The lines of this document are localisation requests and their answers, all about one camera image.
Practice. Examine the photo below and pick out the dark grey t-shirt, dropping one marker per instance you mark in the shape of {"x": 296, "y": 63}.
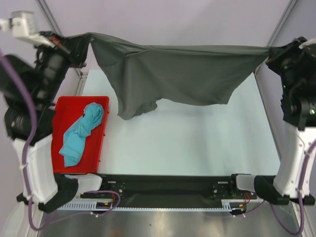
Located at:
{"x": 140, "y": 75}

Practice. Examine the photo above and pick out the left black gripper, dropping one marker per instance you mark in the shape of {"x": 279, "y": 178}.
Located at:
{"x": 61, "y": 49}

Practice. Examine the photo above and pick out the left aluminium corner post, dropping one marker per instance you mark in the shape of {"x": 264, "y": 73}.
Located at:
{"x": 49, "y": 14}

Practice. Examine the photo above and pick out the red plastic bin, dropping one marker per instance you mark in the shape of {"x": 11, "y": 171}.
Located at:
{"x": 68, "y": 109}

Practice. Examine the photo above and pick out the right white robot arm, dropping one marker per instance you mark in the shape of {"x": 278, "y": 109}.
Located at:
{"x": 291, "y": 184}

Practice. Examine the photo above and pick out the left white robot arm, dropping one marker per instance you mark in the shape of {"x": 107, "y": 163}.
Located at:
{"x": 29, "y": 92}

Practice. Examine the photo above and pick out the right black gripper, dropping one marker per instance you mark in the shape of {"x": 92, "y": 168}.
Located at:
{"x": 279, "y": 53}

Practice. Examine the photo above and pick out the right aluminium corner post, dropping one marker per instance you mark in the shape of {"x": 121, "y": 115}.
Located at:
{"x": 290, "y": 8}

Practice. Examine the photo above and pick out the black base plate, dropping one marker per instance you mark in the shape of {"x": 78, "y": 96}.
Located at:
{"x": 181, "y": 192}

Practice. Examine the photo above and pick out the grey slotted cable duct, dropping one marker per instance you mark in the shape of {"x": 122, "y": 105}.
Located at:
{"x": 225, "y": 206}

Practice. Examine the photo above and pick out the aluminium corner post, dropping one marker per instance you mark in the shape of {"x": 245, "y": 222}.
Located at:
{"x": 49, "y": 14}
{"x": 290, "y": 8}

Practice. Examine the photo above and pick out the teal t-shirt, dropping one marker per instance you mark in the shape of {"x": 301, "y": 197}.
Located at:
{"x": 74, "y": 138}

